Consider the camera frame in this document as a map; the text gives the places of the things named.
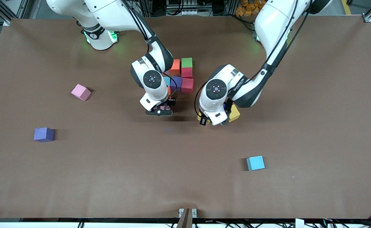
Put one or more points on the blue foam cube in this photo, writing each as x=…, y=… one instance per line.
x=255, y=163
x=167, y=80

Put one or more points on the orange foam cube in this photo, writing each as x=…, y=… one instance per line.
x=169, y=91
x=175, y=66

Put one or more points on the red foam cube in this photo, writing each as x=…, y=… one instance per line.
x=187, y=85
x=187, y=72

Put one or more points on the green foam cube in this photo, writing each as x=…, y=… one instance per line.
x=187, y=62

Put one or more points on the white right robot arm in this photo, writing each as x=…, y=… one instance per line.
x=116, y=15

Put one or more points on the brown table mat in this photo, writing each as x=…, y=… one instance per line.
x=185, y=177

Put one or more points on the metal table clamp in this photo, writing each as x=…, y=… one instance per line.
x=187, y=218

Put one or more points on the purple foam cube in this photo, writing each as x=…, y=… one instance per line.
x=177, y=84
x=43, y=134

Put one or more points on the pile of orange packets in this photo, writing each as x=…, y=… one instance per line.
x=247, y=8

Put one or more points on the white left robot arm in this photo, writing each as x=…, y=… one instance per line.
x=267, y=25

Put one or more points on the yellow foam cube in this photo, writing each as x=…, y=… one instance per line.
x=235, y=114
x=199, y=114

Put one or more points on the white power strip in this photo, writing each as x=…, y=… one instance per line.
x=188, y=12

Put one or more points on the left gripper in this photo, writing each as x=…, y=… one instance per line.
x=202, y=120

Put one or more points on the pink foam cube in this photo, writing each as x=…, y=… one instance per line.
x=81, y=91
x=165, y=108

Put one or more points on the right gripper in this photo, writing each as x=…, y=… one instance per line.
x=171, y=102

